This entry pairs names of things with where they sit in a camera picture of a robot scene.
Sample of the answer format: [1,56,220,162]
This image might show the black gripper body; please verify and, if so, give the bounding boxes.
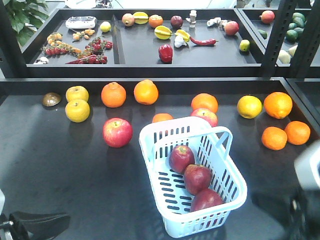
[288,189,320,240]

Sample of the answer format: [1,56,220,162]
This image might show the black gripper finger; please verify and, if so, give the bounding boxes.
[9,211,71,240]

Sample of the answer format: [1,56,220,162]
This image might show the light blue plastic basket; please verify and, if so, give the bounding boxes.
[139,116,247,238]

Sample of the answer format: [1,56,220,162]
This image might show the small orange right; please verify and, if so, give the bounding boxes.
[284,121,311,146]

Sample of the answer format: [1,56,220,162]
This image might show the small orange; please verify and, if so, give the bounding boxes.
[284,121,311,146]
[261,126,288,151]
[152,113,174,123]

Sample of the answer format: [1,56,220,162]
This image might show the small orange left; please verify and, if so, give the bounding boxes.
[261,126,288,151]

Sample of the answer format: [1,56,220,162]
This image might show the large orange fruit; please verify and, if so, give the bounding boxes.
[263,92,293,120]

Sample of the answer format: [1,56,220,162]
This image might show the yellow brown pear fruit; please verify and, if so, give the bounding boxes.
[237,95,263,119]

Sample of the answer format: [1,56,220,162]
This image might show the yellow apple front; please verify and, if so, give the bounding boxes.
[65,99,90,123]

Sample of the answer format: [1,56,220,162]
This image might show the yellow apple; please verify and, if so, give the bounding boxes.
[65,85,89,103]
[65,99,90,123]

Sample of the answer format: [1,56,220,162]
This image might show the black wooden produce stand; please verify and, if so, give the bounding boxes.
[0,9,318,240]

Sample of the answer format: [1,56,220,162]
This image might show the yellow apple rear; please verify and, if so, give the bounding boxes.
[65,85,89,103]

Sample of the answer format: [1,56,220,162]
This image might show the red apple left edge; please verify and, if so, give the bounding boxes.
[190,108,218,127]

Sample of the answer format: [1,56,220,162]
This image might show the big orange grapefruit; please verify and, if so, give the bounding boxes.
[191,93,219,113]

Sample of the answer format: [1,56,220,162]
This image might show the orange with knob top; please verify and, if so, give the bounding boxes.
[101,82,127,108]

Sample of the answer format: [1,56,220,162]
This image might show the small orange centre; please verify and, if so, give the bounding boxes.
[152,113,174,123]

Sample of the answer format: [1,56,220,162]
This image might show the round orange rear centre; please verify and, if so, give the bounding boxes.
[133,79,159,105]

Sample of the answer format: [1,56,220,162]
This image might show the red chili pepper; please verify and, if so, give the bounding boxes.
[189,37,217,46]

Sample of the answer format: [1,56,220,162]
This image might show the potted green plant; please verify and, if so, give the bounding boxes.
[0,0,49,47]

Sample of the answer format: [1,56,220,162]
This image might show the white electronic scale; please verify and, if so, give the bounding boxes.
[65,16,97,29]

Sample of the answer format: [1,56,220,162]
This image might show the yellow lemon upper tray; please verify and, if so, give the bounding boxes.
[99,21,112,33]

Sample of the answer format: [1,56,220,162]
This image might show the white garlic bulb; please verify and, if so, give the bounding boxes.
[174,35,187,48]

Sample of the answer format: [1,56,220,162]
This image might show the red bell pepper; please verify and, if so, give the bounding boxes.
[158,44,173,63]

